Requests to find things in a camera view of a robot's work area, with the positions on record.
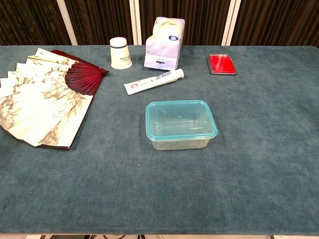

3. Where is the translucent blue lid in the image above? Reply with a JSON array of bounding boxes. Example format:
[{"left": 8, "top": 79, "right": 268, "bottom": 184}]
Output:
[{"left": 145, "top": 100, "right": 220, "bottom": 142}]

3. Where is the clear plastic container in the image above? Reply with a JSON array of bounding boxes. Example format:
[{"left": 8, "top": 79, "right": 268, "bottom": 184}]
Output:
[{"left": 149, "top": 133, "right": 213, "bottom": 151}]

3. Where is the white toothpaste tube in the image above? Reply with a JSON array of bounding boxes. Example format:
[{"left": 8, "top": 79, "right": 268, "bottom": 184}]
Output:
[{"left": 123, "top": 68, "right": 185, "bottom": 96}]

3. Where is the teal velvet tablecloth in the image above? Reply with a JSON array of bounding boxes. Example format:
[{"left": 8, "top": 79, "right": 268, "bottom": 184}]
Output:
[{"left": 0, "top": 44, "right": 319, "bottom": 236}]

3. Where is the lavender white paper bag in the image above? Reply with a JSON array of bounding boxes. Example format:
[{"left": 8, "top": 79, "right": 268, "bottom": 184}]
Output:
[{"left": 144, "top": 16, "right": 186, "bottom": 72}]

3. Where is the white paper cup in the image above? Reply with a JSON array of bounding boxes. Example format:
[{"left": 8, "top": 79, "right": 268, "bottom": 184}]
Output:
[{"left": 110, "top": 37, "right": 133, "bottom": 70}]

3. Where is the red ink pad case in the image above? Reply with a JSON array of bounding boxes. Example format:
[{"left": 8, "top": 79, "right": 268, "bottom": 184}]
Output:
[{"left": 206, "top": 53, "right": 238, "bottom": 76}]

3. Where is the painted paper folding fan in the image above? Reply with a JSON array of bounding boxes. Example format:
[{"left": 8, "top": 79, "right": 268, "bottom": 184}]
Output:
[{"left": 0, "top": 47, "right": 110, "bottom": 151}]

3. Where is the white partition post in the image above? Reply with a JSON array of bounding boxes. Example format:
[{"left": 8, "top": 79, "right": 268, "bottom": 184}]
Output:
[
  {"left": 129, "top": 0, "right": 144, "bottom": 46},
  {"left": 56, "top": 0, "right": 79, "bottom": 46},
  {"left": 221, "top": 0, "right": 242, "bottom": 46}
]

